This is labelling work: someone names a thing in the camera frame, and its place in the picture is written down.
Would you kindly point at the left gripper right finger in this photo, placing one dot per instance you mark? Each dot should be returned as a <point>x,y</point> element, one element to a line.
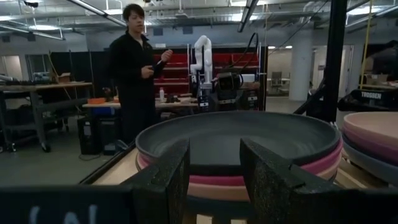
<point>267,186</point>

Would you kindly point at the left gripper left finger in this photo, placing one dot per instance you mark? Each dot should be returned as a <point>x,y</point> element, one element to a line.
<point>164,186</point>

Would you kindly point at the magenta plate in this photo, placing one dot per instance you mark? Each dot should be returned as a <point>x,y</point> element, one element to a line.
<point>217,180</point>

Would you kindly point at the dark green bowl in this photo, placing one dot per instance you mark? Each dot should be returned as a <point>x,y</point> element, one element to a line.
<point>217,133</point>

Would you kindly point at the grey-blue plate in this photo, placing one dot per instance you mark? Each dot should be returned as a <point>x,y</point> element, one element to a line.
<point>373,168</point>

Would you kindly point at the purple plate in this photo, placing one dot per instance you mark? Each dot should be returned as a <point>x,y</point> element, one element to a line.
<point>373,144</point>

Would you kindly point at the pink bowl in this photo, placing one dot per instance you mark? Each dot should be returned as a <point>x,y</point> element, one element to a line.
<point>373,124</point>

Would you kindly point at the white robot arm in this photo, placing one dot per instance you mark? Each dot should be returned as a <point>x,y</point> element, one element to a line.
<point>203,56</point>

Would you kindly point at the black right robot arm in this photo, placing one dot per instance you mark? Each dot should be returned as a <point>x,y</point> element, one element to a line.
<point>351,102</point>

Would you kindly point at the wooden slatted shelf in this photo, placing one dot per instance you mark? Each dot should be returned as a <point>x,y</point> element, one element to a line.
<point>351,177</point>

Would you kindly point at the wooden table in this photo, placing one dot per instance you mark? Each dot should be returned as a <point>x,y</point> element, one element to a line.
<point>174,104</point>

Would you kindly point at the black computer tower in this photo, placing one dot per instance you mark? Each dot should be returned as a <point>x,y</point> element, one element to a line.
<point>93,133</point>

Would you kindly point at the white bottle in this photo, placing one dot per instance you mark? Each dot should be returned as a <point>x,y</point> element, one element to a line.
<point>161,95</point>

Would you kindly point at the black device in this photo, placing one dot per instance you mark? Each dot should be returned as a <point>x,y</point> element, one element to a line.
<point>228,85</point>

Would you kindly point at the orange bin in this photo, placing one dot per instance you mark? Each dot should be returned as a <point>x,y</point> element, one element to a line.
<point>96,100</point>

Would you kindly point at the person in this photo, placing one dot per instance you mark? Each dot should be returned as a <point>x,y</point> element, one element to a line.
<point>133,77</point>

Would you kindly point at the red shelving rack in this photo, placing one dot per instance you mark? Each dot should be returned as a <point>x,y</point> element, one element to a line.
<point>177,68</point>

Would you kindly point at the white column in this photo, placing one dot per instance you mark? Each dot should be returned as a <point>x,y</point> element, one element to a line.
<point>300,68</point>

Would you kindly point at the black partition screen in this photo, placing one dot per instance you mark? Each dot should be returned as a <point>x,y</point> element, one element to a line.
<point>77,71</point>

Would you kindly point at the cardboard box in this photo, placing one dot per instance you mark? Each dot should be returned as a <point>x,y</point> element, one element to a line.
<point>63,77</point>

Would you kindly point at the wooden workbench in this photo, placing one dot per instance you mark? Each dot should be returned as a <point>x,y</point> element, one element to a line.
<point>46,85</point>

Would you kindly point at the black overhead camera frame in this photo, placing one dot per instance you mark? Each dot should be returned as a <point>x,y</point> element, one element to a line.
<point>335,62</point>

